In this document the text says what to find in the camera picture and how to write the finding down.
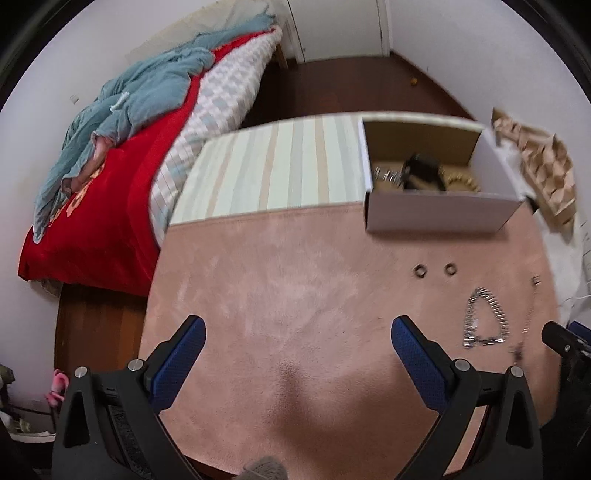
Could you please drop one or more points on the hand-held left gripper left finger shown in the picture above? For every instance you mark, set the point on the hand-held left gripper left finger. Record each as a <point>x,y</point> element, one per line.
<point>181,359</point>

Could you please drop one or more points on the striped tablecloth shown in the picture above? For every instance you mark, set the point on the striped tablecloth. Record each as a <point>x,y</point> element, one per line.
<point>272,166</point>

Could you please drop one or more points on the checked bed quilt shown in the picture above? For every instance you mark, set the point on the checked bed quilt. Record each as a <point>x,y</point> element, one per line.
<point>217,106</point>

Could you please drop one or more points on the grey slipper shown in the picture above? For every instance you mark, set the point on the grey slipper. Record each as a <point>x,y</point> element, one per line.
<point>265,468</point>

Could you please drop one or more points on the pink suede table mat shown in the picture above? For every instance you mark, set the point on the pink suede table mat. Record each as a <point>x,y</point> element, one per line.
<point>286,300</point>

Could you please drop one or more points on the teal blanket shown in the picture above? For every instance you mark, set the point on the teal blanket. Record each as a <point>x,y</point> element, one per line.
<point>138,101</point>

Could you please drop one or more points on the white cloth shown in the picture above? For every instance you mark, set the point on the white cloth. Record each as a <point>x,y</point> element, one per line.
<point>570,258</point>

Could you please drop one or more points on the pink toy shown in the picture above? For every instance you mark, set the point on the pink toy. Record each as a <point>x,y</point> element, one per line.
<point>57,383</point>

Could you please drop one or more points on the wooden bed frame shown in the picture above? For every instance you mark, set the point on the wooden bed frame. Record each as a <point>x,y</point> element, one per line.
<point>280,56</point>

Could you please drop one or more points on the black watch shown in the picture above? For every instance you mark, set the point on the black watch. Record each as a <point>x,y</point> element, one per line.
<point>422,173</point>

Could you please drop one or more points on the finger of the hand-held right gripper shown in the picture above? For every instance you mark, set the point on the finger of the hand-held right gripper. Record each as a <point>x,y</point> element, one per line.
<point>554,334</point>

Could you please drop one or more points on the white door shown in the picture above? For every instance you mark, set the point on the white door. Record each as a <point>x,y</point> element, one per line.
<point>339,27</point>

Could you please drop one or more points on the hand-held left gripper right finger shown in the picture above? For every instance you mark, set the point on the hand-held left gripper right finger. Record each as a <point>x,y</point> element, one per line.
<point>414,360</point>

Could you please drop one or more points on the white cardboard box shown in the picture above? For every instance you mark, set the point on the white cardboard box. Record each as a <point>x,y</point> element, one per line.
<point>438,214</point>

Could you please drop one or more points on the bed with red blanket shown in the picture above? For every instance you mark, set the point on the bed with red blanket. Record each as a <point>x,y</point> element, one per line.
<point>115,207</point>

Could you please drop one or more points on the beige egg carton tray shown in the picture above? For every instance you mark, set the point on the beige egg carton tray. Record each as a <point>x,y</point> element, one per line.
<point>542,166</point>

